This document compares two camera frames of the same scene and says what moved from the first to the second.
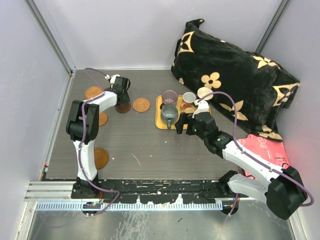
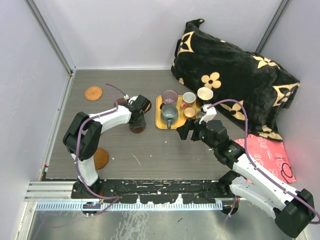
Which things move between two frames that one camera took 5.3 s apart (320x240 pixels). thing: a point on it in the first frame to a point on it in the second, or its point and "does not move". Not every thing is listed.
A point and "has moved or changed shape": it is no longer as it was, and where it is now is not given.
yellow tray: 160,124 does not move
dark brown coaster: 123,108 has moved or changed shape
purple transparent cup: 169,96 does not move
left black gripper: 126,99 to 142,123
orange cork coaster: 92,91 does not move
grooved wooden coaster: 101,158 does not move
